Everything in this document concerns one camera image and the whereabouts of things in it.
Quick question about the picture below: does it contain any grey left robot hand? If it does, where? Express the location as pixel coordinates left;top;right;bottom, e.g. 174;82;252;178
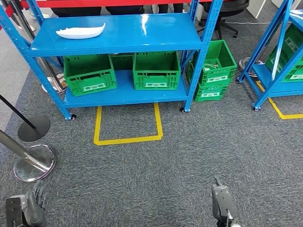
23;180;48;227

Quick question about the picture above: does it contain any green plastic crate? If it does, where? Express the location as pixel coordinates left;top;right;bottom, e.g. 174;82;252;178
187;39;238;88
132;51;182;92
110;54;134;71
264;23;303;83
193;83;229;103
63;54;118;97

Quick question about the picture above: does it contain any chrome stanchion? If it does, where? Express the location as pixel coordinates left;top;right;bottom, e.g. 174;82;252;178
0;129;57;183
7;0;68;95
238;57;264;79

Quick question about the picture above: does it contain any red barrier belt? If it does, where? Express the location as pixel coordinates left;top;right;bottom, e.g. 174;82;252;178
0;0;227;31

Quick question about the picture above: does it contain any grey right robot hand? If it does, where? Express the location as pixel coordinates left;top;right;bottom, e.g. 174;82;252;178
211;175;238;227

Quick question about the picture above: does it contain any small white part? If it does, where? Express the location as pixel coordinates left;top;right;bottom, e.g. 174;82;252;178
203;62;220;72

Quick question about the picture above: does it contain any white table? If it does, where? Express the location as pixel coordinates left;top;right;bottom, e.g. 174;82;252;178
246;0;267;19

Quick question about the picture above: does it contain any blue metal shelf rack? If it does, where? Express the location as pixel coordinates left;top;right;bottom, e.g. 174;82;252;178
236;0;303;113
0;0;224;122

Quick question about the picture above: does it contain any black office chair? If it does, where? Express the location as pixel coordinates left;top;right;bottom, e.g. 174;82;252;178
197;0;250;40

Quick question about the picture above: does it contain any black stanchion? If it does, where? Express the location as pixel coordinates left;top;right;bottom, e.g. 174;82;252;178
0;94;51;142

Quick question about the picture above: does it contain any white floor cable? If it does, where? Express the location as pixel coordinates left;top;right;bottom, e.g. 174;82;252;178
224;20;292;26

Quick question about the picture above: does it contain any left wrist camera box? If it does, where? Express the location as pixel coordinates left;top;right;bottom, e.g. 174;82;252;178
5;194;26;227

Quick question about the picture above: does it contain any white plastic lamp cover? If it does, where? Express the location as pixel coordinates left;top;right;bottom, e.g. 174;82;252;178
55;22;106;40

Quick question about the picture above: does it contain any person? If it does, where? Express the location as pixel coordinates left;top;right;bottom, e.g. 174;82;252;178
105;5;145;16
51;6;103;18

